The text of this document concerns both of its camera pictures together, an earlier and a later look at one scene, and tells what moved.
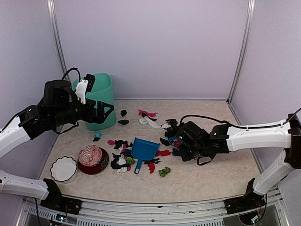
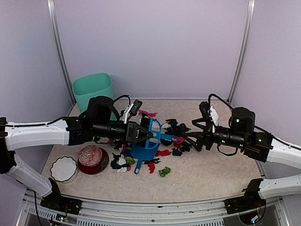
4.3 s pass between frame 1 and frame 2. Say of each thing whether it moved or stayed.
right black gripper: moved
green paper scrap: stayed
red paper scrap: stayed
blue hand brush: moved
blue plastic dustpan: stayed
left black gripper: moved
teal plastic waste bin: stayed
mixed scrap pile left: stayed
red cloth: stayed
